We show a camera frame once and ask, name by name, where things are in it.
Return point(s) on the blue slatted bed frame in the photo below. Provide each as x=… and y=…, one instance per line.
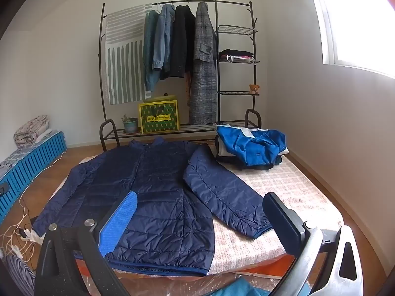
x=31, y=163

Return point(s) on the orange patterned mattress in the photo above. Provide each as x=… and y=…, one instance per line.
x=265, y=272

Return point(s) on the grey striped hanging cloth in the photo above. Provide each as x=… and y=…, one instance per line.
x=123, y=61

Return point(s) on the navy puffer jacket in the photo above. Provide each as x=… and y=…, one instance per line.
x=160, y=191

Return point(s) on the grey plaid coat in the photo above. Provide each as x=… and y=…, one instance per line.
x=202, y=83

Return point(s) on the blue denim jacket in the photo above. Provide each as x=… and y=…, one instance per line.
x=163, y=37

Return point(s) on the black coat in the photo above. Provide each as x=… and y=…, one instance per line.
x=182, y=43

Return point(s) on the teal cloth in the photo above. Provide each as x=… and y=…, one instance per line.
x=240, y=288

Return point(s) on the white power strip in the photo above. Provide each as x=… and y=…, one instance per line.
x=31, y=237

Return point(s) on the blue white jacket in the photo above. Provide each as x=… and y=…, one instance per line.
x=247, y=143

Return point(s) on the yellow green gift bag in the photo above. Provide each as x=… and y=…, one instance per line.
x=159, y=115

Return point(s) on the floral bedding roll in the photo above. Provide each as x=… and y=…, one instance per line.
x=31, y=129

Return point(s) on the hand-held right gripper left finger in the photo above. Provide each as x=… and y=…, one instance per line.
x=118, y=222

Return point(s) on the window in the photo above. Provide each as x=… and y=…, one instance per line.
x=355, y=21

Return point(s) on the beige checked blanket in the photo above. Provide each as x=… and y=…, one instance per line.
x=293, y=185

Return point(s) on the potted succulent plant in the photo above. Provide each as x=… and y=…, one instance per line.
x=130, y=125

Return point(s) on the grey patterned bedsheet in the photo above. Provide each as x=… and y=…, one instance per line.
x=12, y=160

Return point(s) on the folded clothes on rack shelf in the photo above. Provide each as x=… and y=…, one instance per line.
x=236, y=55

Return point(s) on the black metal clothes rack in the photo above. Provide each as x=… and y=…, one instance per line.
x=197, y=128

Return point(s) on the small brown teddy bear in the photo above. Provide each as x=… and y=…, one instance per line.
x=254, y=89

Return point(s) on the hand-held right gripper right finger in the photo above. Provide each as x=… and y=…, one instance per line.
x=282, y=222

